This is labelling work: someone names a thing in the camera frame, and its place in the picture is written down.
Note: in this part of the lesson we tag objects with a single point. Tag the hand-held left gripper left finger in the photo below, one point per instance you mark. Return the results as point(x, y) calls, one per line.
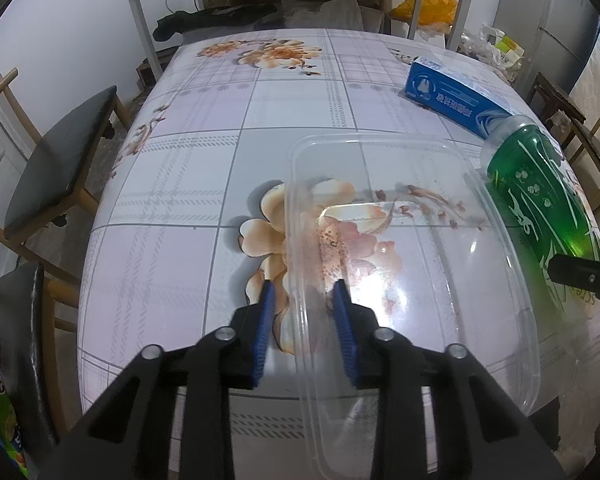
point(265, 330)

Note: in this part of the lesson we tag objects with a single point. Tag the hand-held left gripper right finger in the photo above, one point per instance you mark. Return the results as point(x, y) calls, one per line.
point(344, 330)

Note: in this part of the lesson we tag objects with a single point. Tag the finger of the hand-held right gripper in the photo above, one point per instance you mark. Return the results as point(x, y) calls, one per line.
point(580, 275)

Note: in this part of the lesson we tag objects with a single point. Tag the clear plastic lid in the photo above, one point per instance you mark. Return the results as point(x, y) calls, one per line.
point(430, 285)

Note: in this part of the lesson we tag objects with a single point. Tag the green plastic bottle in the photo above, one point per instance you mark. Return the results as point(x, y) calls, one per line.
point(530, 190)

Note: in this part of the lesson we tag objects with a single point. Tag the wooden chair dark seat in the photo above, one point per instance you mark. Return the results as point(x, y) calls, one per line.
point(592, 145)
point(22, 340)
point(55, 160)

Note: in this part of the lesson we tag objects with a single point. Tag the floral tablecloth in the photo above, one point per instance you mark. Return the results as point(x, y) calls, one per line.
point(180, 210)

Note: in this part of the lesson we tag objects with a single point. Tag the dark wooden stool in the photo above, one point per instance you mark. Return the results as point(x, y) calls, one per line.
point(555, 92)

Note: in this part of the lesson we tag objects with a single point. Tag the blue toothpaste box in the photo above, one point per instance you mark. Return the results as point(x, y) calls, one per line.
point(450, 95)

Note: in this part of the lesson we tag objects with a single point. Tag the white green printed bag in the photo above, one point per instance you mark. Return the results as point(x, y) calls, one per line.
point(500, 47)

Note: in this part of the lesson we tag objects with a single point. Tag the clear plastic bags heap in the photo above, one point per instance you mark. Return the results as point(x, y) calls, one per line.
point(470, 42)

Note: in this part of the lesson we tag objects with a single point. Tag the grey refrigerator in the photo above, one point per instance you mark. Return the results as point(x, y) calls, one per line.
point(545, 10)

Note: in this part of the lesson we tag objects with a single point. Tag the yellow plastic bag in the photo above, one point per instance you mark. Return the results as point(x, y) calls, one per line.
point(425, 7)

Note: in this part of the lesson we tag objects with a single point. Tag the black cloth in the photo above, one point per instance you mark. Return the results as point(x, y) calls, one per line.
point(205, 19)

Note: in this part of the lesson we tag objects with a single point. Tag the white sack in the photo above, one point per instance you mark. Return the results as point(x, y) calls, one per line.
point(330, 10)

